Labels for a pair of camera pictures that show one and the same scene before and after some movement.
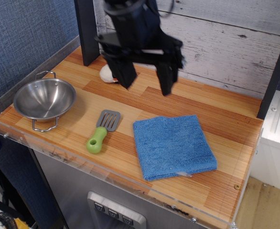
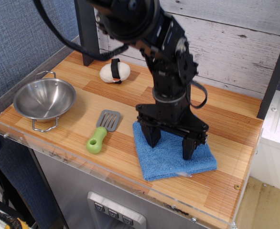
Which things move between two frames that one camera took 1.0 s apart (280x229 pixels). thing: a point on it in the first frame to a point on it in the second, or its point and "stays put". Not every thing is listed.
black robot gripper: [136, 37] to [176, 117]
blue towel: [169, 146] stays put
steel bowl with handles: [44, 99] stays put
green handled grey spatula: [108, 120] stays put
